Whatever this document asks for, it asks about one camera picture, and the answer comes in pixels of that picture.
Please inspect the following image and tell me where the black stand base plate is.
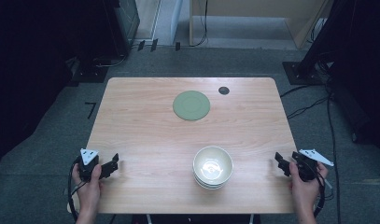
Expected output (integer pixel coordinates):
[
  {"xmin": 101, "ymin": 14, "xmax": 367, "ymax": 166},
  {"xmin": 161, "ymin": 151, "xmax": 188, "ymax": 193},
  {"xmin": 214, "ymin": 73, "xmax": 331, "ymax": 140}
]
[
  {"xmin": 71, "ymin": 63, "xmax": 110, "ymax": 84},
  {"xmin": 282, "ymin": 60, "xmax": 327, "ymax": 86}
]

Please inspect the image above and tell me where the person's left hand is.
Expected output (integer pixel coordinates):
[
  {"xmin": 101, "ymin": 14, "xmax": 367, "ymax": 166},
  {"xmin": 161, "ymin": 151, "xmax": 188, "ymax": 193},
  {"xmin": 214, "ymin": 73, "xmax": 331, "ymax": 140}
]
[{"xmin": 71, "ymin": 163, "xmax": 104, "ymax": 217}]

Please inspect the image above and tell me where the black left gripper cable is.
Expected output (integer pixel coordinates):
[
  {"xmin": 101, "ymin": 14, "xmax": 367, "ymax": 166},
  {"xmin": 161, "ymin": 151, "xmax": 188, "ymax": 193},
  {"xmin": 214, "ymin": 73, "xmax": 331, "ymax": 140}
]
[{"xmin": 66, "ymin": 157, "xmax": 88, "ymax": 222}]

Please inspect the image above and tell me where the cream ceramic bowl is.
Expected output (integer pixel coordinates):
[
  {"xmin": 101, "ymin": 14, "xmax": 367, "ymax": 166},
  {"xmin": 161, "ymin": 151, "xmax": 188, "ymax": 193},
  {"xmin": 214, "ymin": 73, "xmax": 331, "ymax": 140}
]
[
  {"xmin": 193, "ymin": 177, "xmax": 228, "ymax": 189},
  {"xmin": 191, "ymin": 145, "xmax": 234, "ymax": 187},
  {"xmin": 196, "ymin": 182, "xmax": 224, "ymax": 191}
]

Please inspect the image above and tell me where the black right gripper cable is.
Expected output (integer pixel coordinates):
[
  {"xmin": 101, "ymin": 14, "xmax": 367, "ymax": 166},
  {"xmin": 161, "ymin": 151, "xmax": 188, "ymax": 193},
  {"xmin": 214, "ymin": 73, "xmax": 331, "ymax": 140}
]
[{"xmin": 312, "ymin": 161, "xmax": 335, "ymax": 218}]

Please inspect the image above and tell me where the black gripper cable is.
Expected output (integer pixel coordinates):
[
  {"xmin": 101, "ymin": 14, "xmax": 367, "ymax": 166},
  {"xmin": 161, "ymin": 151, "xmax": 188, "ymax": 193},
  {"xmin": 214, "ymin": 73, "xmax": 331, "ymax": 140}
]
[
  {"xmin": 312, "ymin": 161, "xmax": 335, "ymax": 218},
  {"xmin": 66, "ymin": 157, "xmax": 88, "ymax": 222}
]

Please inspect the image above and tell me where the green round plate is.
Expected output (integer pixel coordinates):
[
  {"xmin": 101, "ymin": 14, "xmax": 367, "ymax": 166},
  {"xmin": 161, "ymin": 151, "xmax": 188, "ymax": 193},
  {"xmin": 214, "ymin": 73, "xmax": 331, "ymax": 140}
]
[{"xmin": 172, "ymin": 90, "xmax": 211, "ymax": 122}]

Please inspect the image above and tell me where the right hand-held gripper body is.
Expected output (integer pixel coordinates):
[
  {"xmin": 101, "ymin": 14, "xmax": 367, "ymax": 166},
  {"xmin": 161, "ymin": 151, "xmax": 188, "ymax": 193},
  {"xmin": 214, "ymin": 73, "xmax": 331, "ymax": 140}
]
[{"xmin": 291, "ymin": 148, "xmax": 335, "ymax": 183}]

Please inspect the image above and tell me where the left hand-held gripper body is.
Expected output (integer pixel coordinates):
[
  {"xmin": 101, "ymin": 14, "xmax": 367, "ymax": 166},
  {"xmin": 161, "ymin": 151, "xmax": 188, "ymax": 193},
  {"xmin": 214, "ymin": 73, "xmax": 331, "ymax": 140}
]
[{"xmin": 77, "ymin": 147, "xmax": 100, "ymax": 182}]

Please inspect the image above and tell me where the long black floor cable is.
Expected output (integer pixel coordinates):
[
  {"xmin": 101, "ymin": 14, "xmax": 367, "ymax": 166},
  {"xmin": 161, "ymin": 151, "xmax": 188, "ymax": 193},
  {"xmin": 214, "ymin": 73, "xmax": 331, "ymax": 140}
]
[{"xmin": 326, "ymin": 92, "xmax": 343, "ymax": 224}]

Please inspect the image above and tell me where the person's right hand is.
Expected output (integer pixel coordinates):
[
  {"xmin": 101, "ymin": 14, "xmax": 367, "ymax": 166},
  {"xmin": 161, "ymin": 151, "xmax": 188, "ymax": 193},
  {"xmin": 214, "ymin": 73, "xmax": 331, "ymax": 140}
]
[{"xmin": 288, "ymin": 161, "xmax": 330, "ymax": 217}]

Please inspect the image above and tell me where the light wooden furniture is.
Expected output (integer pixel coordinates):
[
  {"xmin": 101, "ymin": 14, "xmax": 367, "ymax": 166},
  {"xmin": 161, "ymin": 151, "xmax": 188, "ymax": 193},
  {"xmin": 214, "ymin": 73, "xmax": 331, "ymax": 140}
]
[{"xmin": 189, "ymin": 0, "xmax": 335, "ymax": 49}]

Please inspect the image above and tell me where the black hanging cable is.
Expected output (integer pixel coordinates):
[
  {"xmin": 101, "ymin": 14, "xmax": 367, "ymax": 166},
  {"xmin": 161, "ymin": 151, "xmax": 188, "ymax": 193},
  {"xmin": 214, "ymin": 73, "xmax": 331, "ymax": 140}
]
[{"xmin": 190, "ymin": 0, "xmax": 209, "ymax": 49}]

